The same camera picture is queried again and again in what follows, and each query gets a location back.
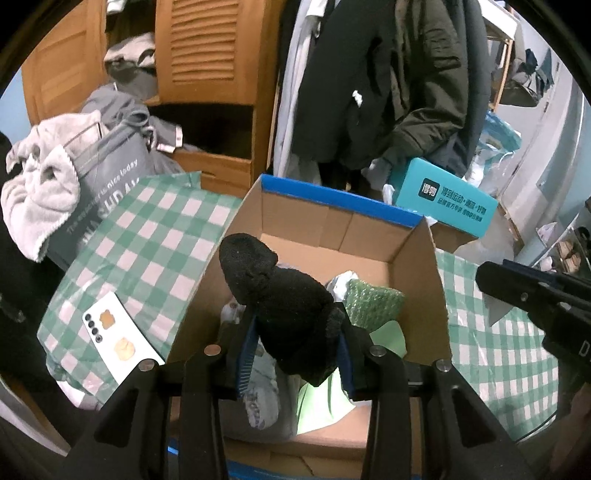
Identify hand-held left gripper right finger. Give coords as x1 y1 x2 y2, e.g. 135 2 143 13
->
335 302 536 480

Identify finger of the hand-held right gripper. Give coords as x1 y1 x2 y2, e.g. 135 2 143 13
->
475 261 561 330
502 258 591 296

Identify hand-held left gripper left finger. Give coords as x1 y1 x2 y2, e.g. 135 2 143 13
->
60 314 259 480

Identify patterned sock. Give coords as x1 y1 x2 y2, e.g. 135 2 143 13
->
219 300 282 430

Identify light green cloth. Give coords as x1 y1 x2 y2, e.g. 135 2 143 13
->
295 320 407 435

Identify black sock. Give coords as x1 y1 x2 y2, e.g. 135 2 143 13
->
218 233 347 387

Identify fuzzy green sock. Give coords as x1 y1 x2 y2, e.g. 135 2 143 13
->
344 278 407 330

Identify white sock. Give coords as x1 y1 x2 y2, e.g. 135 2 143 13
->
325 272 357 301

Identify person's right hand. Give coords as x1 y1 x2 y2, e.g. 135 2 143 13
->
549 383 591 462

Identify shoe rack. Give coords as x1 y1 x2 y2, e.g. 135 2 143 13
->
531 198 591 278

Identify teal cardboard box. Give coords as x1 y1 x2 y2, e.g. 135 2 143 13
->
390 157 499 239

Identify white smartphone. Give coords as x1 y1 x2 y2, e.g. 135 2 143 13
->
82 293 164 370

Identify teal plastic bag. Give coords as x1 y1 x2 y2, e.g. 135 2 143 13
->
466 113 522 185

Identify green checked cloth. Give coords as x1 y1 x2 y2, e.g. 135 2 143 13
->
37 172 561 439

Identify wooden wardrobe drawer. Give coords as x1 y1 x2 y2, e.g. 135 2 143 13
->
173 150 254 195

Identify dark bag on rack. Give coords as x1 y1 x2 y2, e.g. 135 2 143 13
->
501 48 555 107

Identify dark hanging coat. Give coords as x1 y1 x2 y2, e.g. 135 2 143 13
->
443 0 491 178

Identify olive hanging jacket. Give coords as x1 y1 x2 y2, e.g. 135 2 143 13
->
392 0 472 158

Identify wooden rack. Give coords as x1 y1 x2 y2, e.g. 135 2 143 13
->
485 9 518 112

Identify grey laundry bag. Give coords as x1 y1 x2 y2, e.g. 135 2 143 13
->
48 124 204 273

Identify light grey towel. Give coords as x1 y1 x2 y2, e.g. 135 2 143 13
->
0 111 102 264

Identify black hanging jacket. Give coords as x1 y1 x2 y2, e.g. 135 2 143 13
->
291 0 407 167

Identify white hanging garment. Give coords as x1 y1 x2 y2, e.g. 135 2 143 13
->
272 0 324 185

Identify grey hoodie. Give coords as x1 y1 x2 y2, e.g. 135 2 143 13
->
81 83 185 158

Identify louvred wooden wardrobe door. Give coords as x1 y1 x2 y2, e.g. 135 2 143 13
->
154 0 264 107

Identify grey folded clothes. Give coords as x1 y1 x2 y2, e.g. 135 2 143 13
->
104 32 158 100

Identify wooden wardrobe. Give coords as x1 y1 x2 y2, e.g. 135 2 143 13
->
21 0 282 195

